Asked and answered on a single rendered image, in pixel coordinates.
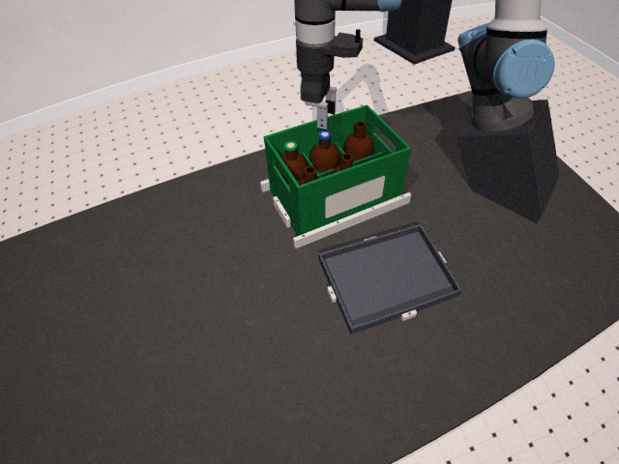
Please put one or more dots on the green crate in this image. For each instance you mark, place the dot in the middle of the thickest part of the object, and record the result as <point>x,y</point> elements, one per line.
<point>371,181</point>

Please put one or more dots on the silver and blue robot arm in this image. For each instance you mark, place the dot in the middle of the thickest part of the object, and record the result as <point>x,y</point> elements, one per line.
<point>519,63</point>

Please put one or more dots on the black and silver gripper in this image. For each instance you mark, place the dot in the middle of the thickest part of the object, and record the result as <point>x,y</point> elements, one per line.
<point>316,47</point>

